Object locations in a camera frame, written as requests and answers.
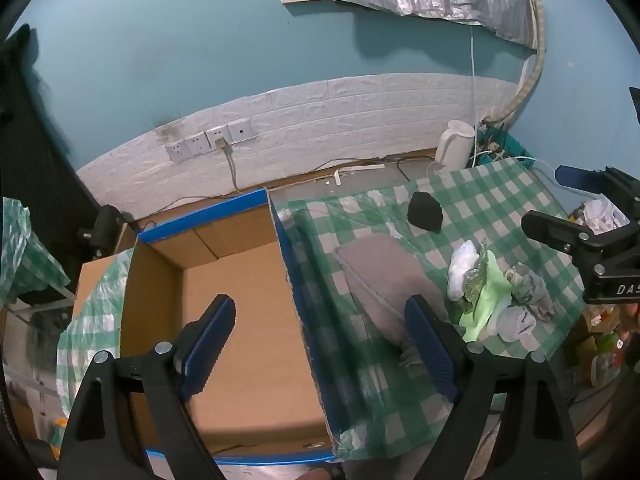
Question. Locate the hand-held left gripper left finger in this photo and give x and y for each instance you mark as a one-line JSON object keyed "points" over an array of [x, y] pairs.
{"points": [[210, 350]]}

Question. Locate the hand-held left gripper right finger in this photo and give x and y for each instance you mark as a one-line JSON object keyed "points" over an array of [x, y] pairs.
{"points": [[430, 345]]}

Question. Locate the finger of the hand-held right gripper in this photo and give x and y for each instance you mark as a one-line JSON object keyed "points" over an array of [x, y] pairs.
{"points": [[550, 230], [577, 178]]}

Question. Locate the cardboard box with blue tape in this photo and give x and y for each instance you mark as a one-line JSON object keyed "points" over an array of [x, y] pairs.
{"points": [[240, 310]]}

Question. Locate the grey patterned sock pair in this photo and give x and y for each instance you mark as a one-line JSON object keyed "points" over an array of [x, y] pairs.
{"points": [[530, 287]]}

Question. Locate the light green cloth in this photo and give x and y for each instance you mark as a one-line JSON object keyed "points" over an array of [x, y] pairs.
{"points": [[487, 305]]}

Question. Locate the grey cloth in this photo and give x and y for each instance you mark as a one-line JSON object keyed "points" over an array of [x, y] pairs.
{"points": [[385, 280]]}

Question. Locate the green glitter scouring cloth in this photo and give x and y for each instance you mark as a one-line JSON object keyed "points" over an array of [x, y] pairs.
{"points": [[477, 280]]}

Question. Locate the white sock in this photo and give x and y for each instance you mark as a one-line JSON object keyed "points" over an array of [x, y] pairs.
{"points": [[462, 267]]}

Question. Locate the plain grey sock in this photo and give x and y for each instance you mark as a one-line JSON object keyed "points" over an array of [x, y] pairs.
{"points": [[515, 322]]}

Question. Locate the black sock ball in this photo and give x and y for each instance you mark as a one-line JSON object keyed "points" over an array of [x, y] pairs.
{"points": [[425, 211]]}

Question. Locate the white crumpled plastic bag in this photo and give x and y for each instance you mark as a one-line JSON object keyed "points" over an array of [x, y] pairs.
{"points": [[602, 215]]}

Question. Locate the green plastic crate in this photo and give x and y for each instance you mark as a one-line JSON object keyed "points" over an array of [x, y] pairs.
{"points": [[510, 147]]}

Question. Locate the colourful snack packets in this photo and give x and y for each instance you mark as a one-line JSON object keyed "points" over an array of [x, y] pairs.
{"points": [[602, 350]]}

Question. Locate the green checked tablecloth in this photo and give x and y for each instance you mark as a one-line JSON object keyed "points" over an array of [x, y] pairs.
{"points": [[350, 360]]}

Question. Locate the green checked plastic sheet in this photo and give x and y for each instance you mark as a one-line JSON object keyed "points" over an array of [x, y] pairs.
{"points": [[27, 260], [95, 310]]}

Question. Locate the white electric kettle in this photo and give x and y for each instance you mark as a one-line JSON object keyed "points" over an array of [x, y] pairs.
{"points": [[452, 145]]}

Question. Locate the dark furniture panel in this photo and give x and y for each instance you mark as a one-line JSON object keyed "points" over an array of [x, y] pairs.
{"points": [[30, 160]]}

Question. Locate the black knob mount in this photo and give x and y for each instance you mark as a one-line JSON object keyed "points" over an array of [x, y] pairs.
{"points": [[102, 227]]}

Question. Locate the white wall socket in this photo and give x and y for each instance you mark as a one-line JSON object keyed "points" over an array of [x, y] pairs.
{"points": [[215, 134], [241, 129], [177, 151], [196, 144]]}

